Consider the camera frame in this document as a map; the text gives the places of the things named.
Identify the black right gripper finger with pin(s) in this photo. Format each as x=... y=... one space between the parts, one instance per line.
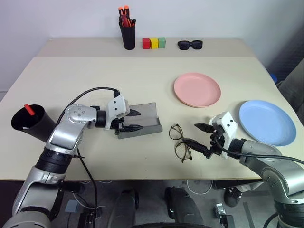
x=205 y=128
x=196 y=146

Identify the red marker with black stripe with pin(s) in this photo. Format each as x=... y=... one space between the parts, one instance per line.
x=124 y=21

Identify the black floor device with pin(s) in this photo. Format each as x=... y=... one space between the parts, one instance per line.
x=223 y=215

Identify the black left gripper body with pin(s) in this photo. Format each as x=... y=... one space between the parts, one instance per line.
x=117 y=123

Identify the small grey box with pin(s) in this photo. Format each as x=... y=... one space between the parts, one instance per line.
x=72 y=206

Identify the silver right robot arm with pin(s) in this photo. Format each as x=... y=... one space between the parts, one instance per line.
x=261 y=152

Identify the blue plate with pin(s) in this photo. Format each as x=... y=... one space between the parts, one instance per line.
x=266 y=122

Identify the tall black pen cup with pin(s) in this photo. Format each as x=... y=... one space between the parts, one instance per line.
x=129 y=38

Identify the red block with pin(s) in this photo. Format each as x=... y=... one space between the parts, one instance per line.
x=146 y=43

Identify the pink plate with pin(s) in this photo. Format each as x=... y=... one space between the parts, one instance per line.
x=197 y=89

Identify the grey glasses case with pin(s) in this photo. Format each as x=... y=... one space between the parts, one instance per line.
x=149 y=118

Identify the dark grey chair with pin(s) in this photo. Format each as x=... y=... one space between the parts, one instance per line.
x=293 y=88

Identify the thin-rimmed clear eyeglasses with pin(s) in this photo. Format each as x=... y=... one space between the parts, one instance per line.
x=176 y=138

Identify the black shoe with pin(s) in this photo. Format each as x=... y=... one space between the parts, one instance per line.
x=232 y=197

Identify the black table clamp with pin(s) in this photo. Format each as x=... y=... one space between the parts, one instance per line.
x=72 y=187

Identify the yellow block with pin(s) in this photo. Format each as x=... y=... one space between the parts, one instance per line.
x=154 y=43

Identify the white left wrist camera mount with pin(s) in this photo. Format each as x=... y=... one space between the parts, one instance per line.
x=117 y=104

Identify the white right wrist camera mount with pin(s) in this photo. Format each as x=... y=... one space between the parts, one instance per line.
x=229 y=123

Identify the wide black cup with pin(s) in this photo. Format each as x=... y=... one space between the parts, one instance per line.
x=42 y=128

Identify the black marker with red band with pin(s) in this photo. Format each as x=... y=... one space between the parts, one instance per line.
x=133 y=21

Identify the black sunglasses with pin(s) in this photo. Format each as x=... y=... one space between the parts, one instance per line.
x=190 y=44

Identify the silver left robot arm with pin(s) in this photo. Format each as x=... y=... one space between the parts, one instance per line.
x=64 y=133

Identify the green block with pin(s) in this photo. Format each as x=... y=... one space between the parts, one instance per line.
x=162 y=42

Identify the orange-capped black marker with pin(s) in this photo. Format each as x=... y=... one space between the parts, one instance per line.
x=127 y=9
x=120 y=10

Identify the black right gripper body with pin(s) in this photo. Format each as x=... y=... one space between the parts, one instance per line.
x=216 y=145

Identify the dark rounded shape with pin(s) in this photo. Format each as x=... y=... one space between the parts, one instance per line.
x=124 y=209
x=183 y=206

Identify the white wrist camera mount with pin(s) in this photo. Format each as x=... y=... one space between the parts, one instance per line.
x=229 y=123
x=117 y=104

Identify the small blue object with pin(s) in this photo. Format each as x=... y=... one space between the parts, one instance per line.
x=274 y=78

